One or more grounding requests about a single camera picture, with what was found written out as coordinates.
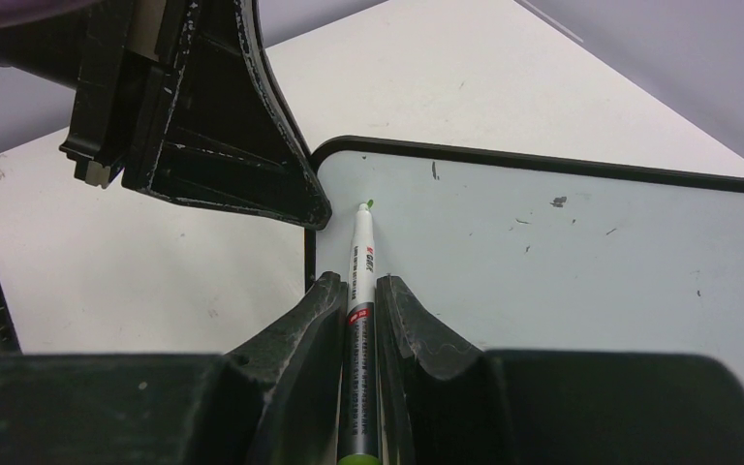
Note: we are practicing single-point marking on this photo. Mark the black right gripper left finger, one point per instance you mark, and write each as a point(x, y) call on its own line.
point(272, 400)

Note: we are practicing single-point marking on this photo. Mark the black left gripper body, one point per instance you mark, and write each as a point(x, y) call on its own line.
point(175, 99)

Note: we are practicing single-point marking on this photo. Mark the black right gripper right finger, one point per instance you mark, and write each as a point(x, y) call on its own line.
point(445, 401)

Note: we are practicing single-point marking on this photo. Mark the silver marker pen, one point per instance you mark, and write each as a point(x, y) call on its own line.
point(358, 426)

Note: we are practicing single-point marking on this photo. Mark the black framed small whiteboard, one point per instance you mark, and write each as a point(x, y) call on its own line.
point(521, 251)

